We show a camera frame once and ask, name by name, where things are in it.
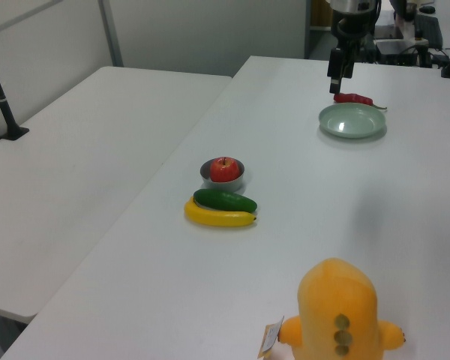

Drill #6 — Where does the yellow banana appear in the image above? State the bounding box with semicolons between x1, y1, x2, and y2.
183;196;259;228

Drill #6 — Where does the grey round bowl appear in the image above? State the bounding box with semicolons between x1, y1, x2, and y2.
199;157;247;192

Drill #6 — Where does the paper plush toy tag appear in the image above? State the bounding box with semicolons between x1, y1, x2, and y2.
256;316;285;359

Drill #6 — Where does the red apple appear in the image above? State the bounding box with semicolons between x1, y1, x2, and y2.
209;156;242;184

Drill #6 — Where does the black background desk equipment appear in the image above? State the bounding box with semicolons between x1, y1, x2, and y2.
373;37;438;69

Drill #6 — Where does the red chili pepper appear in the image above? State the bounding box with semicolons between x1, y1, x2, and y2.
333;92;389;111

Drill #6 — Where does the white side table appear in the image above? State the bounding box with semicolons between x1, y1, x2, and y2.
0;66;233;326

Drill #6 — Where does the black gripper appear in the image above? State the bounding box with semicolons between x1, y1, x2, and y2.
327;13;378;95

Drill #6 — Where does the green cucumber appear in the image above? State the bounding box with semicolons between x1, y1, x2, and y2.
193;188;259;213

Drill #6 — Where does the orange plush toy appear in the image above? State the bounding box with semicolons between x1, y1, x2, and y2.
277;257;408;360

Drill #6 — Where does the grey partition post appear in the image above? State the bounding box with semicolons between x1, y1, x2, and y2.
97;0;125;69

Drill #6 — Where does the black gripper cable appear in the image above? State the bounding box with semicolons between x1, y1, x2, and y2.
370;0;383;29

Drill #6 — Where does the pale green plate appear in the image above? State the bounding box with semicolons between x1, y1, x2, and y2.
318;103;388;140

